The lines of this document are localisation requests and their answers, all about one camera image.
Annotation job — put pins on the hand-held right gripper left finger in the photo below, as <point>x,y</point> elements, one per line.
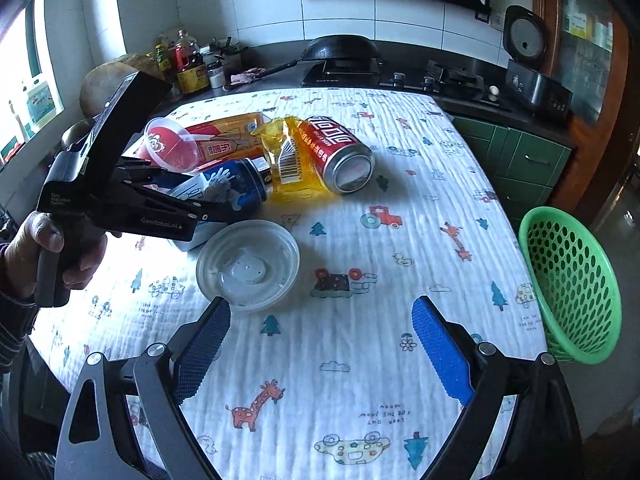
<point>205,345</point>

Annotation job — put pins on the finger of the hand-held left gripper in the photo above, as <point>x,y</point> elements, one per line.
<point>220,210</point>
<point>142,171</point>

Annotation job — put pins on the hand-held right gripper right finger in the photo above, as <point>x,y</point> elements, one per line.
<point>440,355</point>

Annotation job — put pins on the blue drink can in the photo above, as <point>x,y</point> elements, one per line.
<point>235,180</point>

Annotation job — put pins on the red plastic cup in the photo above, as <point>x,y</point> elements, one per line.
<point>170,150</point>

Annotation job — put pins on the clear plastic lid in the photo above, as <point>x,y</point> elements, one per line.
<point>250,270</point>

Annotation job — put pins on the yellow plastic wrapper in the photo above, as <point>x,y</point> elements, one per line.
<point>290,180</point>

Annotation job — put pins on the orange drink bottle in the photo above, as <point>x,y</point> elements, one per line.
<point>235,135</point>

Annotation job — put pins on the red snack cup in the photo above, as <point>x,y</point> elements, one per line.
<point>325,145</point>

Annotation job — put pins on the green plastic basket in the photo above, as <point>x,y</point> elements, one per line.
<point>525,247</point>

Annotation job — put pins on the person's left forearm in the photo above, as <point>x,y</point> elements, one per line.
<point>15,320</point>

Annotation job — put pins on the person's left hand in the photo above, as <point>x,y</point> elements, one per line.
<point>30,240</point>

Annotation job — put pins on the round wooden cutting board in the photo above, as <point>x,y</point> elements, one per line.
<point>95,90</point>

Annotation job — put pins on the cooking oil bottle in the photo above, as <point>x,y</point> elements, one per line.
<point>189,60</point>

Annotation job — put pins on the window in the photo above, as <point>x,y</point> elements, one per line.
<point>35,60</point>

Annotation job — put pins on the small white jar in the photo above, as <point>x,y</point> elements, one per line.
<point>215,76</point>

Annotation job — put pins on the pink cloth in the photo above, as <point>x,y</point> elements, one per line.
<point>245,76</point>

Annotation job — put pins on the black gas stove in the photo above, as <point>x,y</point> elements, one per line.
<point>350,77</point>

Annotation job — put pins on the black wok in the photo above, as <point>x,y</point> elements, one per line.
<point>340,50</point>

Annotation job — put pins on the green kitchen cabinet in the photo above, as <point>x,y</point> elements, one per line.
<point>510,160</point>

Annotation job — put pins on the white egg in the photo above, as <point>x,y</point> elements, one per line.
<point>494,91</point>

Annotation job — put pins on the black rice cooker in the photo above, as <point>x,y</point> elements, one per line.
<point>530,85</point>

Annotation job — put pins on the wooden framed glass door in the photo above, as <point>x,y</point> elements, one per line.
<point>617,125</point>

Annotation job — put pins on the white wall socket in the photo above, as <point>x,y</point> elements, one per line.
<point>498,21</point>

